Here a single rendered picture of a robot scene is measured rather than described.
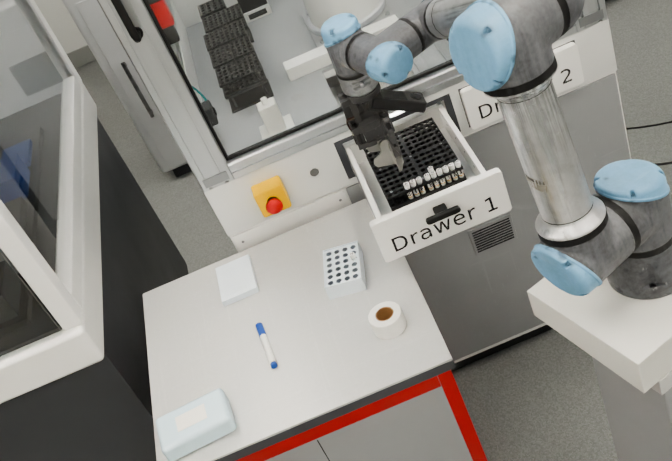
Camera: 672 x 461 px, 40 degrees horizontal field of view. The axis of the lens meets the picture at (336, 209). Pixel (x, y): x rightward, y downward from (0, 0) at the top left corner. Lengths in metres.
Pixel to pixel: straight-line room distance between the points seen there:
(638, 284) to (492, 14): 0.61
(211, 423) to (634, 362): 0.80
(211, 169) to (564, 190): 0.95
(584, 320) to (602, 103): 0.80
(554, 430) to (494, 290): 0.40
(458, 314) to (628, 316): 0.97
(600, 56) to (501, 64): 1.01
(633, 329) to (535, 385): 1.06
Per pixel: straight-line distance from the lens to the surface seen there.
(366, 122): 1.85
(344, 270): 2.03
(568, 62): 2.25
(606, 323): 1.71
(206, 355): 2.07
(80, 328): 2.09
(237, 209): 2.22
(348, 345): 1.92
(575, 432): 2.61
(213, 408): 1.89
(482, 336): 2.70
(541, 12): 1.36
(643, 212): 1.61
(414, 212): 1.91
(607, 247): 1.56
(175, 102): 2.06
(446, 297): 2.55
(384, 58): 1.66
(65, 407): 2.34
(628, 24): 4.04
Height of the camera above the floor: 2.12
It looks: 37 degrees down
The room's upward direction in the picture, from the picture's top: 24 degrees counter-clockwise
